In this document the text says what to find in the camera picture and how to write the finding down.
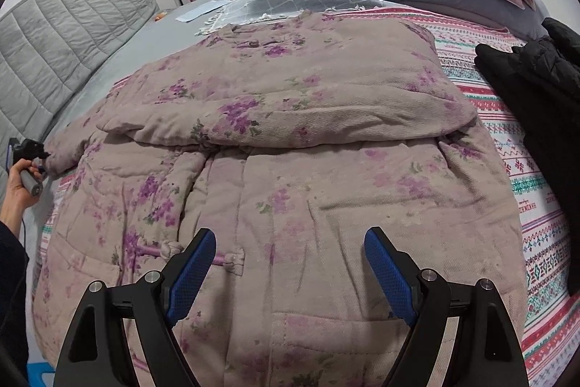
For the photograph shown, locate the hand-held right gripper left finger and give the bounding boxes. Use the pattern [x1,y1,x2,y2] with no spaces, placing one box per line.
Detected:
[53,228,217,387]

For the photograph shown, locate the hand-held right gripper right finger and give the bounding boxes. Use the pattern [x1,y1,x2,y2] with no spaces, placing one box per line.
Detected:
[364,226,530,387]

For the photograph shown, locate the floral padded jacket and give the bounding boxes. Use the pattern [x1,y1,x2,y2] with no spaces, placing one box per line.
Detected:
[32,12,529,387]

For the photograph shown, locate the person's left forearm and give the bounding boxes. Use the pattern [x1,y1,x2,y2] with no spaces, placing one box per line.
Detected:
[0,219,30,374]

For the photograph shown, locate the person's left hand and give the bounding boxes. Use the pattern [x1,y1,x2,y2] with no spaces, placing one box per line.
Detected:
[0,161,41,227]

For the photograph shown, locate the grey quilted headboard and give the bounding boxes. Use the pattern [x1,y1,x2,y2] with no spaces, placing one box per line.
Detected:
[0,0,159,147]

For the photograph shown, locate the patterned striped bedspread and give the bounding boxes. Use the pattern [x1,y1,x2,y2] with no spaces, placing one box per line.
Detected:
[34,4,574,387]

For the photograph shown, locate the blue object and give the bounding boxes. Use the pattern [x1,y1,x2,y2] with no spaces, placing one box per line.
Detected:
[25,362,57,387]

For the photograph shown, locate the white paper sheet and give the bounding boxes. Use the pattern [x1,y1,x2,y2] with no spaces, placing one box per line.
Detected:
[176,0,223,24]

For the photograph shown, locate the black puffer jacket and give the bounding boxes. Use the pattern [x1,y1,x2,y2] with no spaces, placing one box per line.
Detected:
[475,17,580,215]

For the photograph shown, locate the white fringed lace cloth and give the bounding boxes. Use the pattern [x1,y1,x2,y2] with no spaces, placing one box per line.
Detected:
[195,0,386,36]

